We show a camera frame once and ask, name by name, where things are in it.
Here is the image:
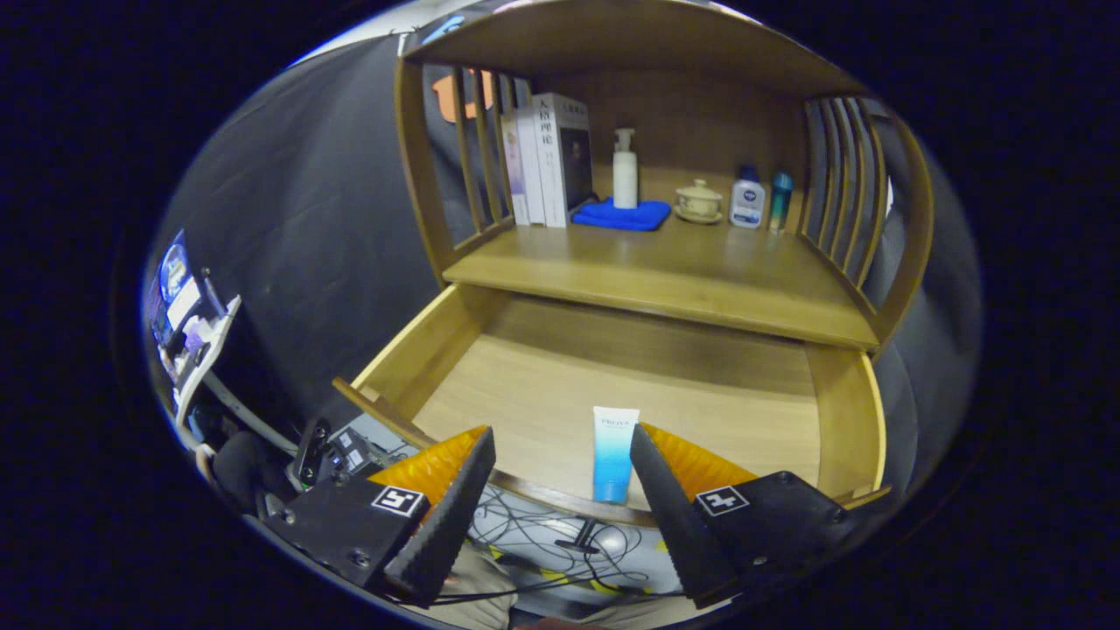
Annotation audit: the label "white rack with printed cards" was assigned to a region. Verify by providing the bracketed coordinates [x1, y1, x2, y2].
[144, 229, 243, 430]

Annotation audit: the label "dark round object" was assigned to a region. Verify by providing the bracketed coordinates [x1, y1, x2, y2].
[214, 431, 281, 513]

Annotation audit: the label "white book with portrait cover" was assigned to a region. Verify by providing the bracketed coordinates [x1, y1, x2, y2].
[532, 92, 594, 229]

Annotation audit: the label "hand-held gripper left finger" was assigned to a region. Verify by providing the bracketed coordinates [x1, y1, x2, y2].
[262, 425, 497, 609]

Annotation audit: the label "wooden drawer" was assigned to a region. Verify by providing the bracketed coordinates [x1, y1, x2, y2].
[332, 282, 893, 528]

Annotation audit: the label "black electronic device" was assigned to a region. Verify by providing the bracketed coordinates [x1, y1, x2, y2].
[293, 418, 377, 491]

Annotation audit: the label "blue white tube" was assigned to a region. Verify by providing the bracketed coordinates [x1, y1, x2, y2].
[591, 406, 641, 505]

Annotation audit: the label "blue folded cloth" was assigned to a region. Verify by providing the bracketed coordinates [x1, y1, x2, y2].
[571, 198, 673, 232]

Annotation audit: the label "cream lidded tea cup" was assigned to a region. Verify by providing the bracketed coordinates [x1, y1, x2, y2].
[675, 179, 724, 218]

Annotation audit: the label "wooden cabinet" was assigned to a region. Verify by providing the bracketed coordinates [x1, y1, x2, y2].
[394, 0, 935, 355]

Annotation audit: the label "white pump bottle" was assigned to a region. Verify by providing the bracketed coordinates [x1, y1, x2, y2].
[612, 129, 640, 210]

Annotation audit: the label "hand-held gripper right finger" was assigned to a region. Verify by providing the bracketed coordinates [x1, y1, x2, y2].
[628, 423, 867, 611]

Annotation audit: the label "teal slim bottle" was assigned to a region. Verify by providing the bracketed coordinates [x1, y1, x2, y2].
[768, 171, 795, 233]

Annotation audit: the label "white cable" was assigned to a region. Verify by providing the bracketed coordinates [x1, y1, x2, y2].
[201, 372, 298, 456]

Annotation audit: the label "black floor cables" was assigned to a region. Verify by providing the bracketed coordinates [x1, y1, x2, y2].
[437, 486, 692, 605]

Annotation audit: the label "white lotion bottle blue cap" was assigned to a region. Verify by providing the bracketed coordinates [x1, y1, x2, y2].
[729, 165, 767, 230]

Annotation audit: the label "black floor stand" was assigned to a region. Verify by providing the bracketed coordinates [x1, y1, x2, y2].
[554, 518, 605, 554]

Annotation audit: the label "wooden countertop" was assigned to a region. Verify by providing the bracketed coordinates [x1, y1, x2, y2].
[442, 166, 880, 351]

